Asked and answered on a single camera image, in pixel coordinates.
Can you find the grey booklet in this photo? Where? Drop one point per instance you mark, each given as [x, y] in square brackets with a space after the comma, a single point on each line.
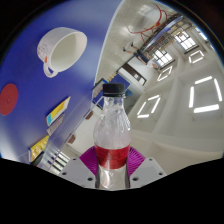
[56, 125]

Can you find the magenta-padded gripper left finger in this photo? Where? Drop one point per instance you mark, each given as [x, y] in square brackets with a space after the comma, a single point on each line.
[78, 171]

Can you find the white mug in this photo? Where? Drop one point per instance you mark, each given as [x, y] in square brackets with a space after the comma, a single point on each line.
[66, 50]

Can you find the group of ceiling lights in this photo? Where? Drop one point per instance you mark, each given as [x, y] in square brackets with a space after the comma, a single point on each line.
[206, 108]

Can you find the person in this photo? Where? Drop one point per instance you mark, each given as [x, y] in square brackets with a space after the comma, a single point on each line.
[141, 55]

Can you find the clear red-labelled drink bottle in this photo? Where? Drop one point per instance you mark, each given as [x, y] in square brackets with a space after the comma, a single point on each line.
[111, 133]

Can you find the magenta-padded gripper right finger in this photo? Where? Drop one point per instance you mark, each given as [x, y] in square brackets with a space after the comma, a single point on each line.
[146, 171]

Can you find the yellow and white pamphlet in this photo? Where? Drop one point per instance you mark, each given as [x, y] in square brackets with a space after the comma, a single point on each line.
[58, 111]

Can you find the blue red-legged table tennis table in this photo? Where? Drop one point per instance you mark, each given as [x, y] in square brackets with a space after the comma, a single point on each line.
[156, 26]

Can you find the dark door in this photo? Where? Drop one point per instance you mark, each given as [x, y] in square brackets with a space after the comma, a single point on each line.
[133, 73]

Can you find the flat round red coaster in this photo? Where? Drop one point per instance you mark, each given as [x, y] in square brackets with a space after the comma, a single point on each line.
[8, 99]

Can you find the brown armchair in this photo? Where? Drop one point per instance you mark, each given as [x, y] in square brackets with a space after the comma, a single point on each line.
[89, 115]
[71, 139]

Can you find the tall dark-framed window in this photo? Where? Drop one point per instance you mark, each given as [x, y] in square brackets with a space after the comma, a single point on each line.
[56, 160]

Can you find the shelf unit with books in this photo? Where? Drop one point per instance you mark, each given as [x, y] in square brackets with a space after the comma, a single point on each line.
[166, 38]

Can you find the blue folded table tennis tables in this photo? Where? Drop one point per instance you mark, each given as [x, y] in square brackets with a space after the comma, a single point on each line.
[116, 80]

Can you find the bright white-framed window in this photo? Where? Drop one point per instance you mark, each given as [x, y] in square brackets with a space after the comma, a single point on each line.
[185, 40]

